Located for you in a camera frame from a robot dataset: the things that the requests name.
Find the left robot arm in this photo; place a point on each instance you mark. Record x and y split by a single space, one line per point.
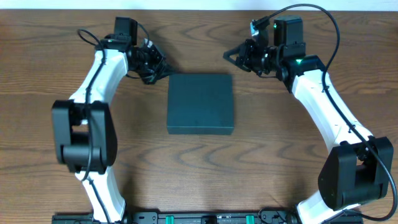
84 133

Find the dark green box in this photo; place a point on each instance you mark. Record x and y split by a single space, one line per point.
200 103

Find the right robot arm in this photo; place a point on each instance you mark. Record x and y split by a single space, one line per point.
358 167

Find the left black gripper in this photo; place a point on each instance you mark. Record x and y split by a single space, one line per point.
154 62

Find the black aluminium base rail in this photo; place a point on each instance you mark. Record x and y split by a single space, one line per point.
262 217

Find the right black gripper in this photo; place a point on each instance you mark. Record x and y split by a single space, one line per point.
242 60

